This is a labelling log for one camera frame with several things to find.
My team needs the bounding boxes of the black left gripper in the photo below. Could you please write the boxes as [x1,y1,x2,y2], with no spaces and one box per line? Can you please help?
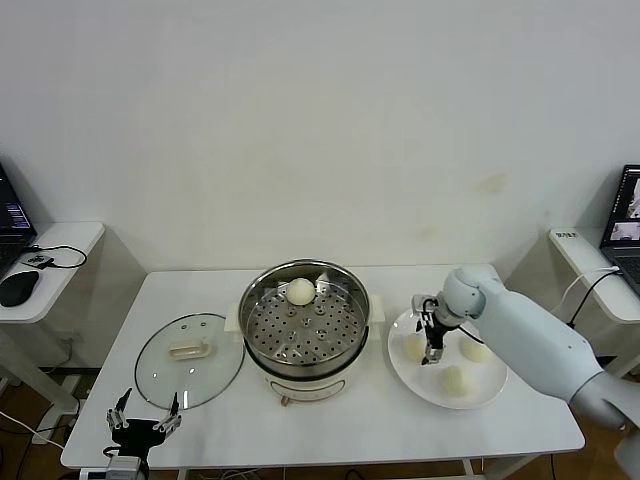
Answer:
[104,388,183,458]

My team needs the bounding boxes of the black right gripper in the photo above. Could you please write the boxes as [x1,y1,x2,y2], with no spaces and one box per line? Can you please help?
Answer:
[413,319,448,368]

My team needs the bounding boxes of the white steamed baozi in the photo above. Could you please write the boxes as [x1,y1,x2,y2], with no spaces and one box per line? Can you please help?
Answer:
[439,365,474,399]
[402,333,426,362]
[460,335,495,364]
[285,277,317,306]

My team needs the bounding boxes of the round glass pot lid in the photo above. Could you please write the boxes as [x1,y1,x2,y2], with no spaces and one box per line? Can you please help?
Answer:
[134,312,246,412]

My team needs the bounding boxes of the stainless steel steamer basket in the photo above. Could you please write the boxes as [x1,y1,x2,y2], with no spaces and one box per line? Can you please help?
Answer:
[224,258,387,374]

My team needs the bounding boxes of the round white plate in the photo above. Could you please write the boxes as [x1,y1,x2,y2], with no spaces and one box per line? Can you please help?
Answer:
[387,303,510,411]

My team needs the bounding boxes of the white electric cooker pot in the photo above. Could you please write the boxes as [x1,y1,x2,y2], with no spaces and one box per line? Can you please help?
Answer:
[244,329,372,409]

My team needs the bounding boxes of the black computer mouse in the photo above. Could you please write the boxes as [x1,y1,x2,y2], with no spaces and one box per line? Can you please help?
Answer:
[0,270,42,308]

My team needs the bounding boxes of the small black patterned device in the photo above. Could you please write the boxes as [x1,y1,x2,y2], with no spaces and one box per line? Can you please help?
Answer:
[22,253,55,272]

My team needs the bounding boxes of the white side desk with mouse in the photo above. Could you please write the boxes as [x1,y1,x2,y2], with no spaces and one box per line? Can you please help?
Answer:
[0,221,107,431]

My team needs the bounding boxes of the black laptop with dark screen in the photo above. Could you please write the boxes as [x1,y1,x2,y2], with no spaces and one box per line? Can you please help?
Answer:
[0,158,40,282]

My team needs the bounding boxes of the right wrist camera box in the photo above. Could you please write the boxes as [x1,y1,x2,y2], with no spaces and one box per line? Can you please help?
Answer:
[412,294,437,329]

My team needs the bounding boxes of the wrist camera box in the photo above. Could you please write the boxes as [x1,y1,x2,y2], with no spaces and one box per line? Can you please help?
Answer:
[412,294,437,329]
[106,453,150,480]

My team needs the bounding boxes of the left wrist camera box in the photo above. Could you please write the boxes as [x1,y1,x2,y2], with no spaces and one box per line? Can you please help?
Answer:
[106,453,150,480]

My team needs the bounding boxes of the white laptop cable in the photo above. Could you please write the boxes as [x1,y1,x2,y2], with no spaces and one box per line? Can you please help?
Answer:
[549,267,621,317]

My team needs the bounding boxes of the black cable with adapter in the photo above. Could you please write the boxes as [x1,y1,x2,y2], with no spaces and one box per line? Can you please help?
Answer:
[569,269,624,329]

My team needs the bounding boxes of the thin black looped cable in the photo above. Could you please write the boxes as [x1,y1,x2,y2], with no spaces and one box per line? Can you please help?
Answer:
[24,243,89,271]

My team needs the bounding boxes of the grey laptop showing camera views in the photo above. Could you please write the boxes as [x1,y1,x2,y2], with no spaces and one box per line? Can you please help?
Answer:
[599,163,640,295]

